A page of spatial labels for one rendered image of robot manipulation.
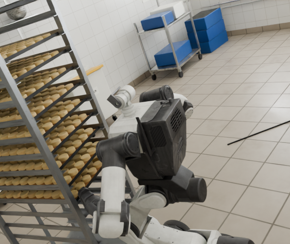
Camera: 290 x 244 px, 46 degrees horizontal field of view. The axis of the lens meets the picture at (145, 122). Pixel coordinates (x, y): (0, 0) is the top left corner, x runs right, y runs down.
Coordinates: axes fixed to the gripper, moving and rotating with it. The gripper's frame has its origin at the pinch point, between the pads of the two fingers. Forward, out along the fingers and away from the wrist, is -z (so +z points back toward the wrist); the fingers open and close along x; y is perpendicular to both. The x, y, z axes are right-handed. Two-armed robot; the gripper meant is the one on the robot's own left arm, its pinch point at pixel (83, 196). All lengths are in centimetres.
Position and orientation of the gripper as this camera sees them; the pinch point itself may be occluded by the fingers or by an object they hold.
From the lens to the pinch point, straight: 171.7
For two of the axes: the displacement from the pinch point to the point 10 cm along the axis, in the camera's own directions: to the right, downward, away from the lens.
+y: -7.5, 4.8, -4.4
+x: -3.1, -8.6, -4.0
